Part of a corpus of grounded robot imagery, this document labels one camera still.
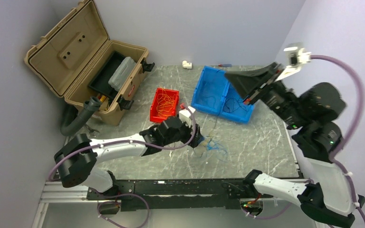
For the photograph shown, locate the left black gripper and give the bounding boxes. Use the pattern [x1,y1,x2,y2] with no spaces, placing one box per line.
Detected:
[163,118,204,148]

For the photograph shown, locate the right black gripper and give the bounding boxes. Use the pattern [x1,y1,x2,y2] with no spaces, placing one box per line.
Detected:
[224,61,308,129]

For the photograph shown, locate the blue thin cable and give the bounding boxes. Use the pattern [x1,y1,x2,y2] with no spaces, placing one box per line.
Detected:
[206,140,229,162]
[198,69,227,108]

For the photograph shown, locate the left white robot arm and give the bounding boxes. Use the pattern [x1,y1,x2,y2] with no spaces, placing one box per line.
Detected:
[48,117,204,200]

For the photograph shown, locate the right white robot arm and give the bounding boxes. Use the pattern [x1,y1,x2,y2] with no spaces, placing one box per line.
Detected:
[224,63,365,228]

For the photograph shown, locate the white pipe elbow fitting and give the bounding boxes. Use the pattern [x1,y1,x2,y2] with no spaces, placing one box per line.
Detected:
[182,60,192,69]

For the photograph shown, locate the red small plastic bin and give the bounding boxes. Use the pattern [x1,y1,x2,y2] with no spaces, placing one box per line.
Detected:
[149,87,179,123]

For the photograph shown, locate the blue double plastic bin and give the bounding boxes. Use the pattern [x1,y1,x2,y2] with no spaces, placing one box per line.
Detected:
[191,66,255,124]

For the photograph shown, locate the grey plastic organizer box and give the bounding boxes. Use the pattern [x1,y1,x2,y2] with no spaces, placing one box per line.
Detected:
[108,57,136,92]

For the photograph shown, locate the yellow tools in case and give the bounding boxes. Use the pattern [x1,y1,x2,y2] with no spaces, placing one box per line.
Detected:
[94,94,113,112]

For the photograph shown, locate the steel wrench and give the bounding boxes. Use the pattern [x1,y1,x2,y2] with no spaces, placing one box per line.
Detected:
[84,124,100,138]

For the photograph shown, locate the black tray in case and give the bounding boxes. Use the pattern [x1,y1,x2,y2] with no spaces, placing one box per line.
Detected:
[88,51,125,100]

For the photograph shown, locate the tan open tool case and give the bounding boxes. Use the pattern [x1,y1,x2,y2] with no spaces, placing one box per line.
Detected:
[24,0,149,126]

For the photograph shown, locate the red handled screwdriver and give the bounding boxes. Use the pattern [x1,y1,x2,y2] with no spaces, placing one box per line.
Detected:
[217,64,232,67]

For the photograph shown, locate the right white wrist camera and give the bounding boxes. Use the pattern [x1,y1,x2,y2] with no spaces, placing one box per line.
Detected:
[275,42,311,82]

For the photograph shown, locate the grey corrugated hose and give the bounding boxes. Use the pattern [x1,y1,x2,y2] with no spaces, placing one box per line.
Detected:
[60,96,103,137]

